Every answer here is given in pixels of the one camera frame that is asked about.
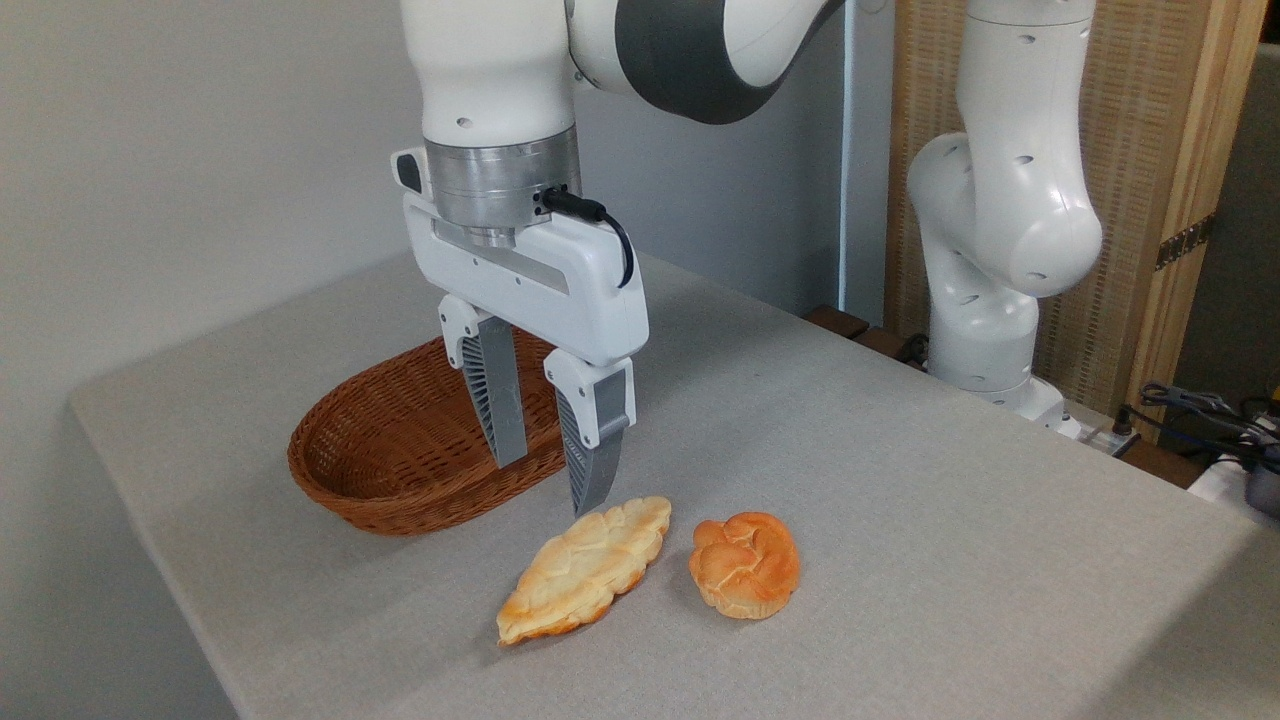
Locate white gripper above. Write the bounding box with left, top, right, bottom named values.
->
left=403, top=190, right=650, bottom=517

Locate long leaf-shaped bread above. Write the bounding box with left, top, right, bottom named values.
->
left=496, top=496, right=673, bottom=647

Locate round knotted bread bun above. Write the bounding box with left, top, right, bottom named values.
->
left=688, top=511, right=802, bottom=621

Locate brown wicker basket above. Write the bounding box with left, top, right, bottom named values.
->
left=288, top=328, right=573, bottom=537

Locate grey fabric table cover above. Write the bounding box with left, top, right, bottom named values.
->
left=68, top=240, right=1280, bottom=720

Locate wooden woven folding screen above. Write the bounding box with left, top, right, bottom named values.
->
left=885, top=0, right=1269, bottom=441

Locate grey box device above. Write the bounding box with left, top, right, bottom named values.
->
left=1244, top=458, right=1280, bottom=519

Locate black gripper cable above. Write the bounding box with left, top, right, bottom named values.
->
left=538, top=187, right=637, bottom=289

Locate white wrist-mounted camera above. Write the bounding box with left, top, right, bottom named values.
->
left=391, top=148, right=429, bottom=198

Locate bundle of dark cables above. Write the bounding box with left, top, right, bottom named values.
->
left=1138, top=380, right=1280, bottom=473

